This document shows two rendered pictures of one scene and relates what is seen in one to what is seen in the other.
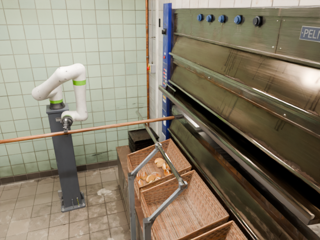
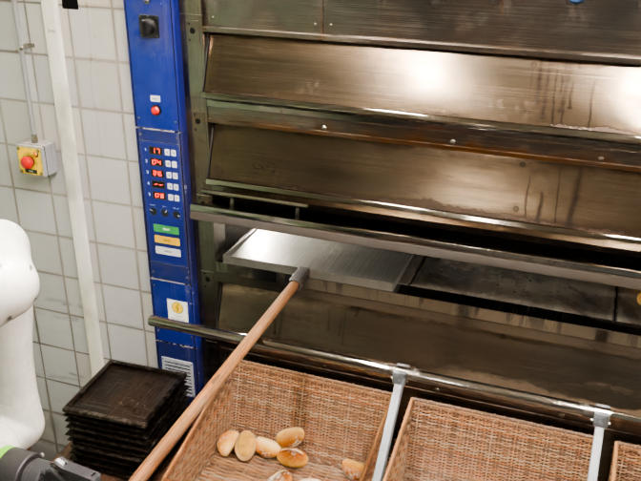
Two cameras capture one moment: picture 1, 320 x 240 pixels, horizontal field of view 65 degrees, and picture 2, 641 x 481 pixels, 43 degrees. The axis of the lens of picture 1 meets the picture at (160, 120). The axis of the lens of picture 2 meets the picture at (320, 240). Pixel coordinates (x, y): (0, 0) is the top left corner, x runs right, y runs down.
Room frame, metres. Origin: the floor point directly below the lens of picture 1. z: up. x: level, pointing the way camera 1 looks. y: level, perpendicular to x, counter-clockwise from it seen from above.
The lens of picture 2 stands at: (0.77, 1.48, 2.31)
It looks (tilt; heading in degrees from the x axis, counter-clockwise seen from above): 25 degrees down; 308
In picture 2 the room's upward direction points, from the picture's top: straight up
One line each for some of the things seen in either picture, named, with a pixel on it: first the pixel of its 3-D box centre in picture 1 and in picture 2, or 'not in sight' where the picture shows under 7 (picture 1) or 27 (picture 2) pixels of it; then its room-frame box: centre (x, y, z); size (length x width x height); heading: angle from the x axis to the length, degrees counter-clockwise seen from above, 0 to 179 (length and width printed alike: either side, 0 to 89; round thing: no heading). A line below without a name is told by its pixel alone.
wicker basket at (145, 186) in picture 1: (156, 166); (282, 454); (2.03, 0.03, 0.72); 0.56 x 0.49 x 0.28; 17
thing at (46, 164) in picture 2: (152, 68); (36, 157); (2.99, 0.10, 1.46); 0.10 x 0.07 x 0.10; 18
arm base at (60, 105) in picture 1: (56, 102); not in sight; (2.40, 1.04, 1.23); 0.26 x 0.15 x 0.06; 22
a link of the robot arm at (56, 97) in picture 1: (54, 92); not in sight; (2.34, 1.03, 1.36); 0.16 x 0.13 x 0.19; 152
